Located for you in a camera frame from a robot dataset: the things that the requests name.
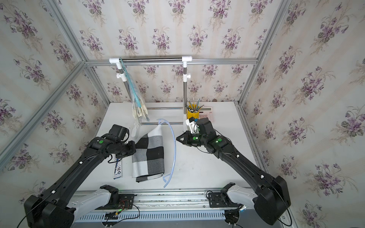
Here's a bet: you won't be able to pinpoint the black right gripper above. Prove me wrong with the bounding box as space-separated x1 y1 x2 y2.
175 131 207 147

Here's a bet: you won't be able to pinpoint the black white checkered scarf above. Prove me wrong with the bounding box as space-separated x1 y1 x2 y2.
132 125 165 182

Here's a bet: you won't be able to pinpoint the blue cream plaid scarf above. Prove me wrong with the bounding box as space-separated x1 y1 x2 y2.
126 72 150 124

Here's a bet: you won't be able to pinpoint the light blue plastic hanger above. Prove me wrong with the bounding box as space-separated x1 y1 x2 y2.
158 118 177 189

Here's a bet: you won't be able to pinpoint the teal plastic hanger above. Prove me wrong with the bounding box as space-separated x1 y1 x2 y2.
116 59 142 108

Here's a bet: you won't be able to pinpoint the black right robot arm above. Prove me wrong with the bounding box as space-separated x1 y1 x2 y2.
176 117 291 225

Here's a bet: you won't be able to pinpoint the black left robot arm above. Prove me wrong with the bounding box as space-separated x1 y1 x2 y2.
24 124 136 228

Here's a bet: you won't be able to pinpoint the yellow pencil cup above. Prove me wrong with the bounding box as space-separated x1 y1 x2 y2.
187 109 199 119

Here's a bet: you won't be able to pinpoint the packaged pen blister pack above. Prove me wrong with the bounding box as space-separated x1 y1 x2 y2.
113 157 123 180

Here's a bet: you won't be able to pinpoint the pencils in cup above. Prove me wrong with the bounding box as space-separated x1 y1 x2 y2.
185 98 204 113

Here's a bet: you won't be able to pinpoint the pink calculator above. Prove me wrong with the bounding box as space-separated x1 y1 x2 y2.
198 106 214 122

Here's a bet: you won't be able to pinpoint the white steel clothes rack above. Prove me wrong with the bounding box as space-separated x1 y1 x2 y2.
108 56 193 121

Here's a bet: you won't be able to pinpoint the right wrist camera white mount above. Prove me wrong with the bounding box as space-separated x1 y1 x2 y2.
185 117 199 134

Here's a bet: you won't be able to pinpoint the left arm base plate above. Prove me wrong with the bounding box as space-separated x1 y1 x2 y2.
97 194 135 210

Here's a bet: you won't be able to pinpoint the aluminium mounting rail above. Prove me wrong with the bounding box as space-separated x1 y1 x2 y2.
51 187 287 213

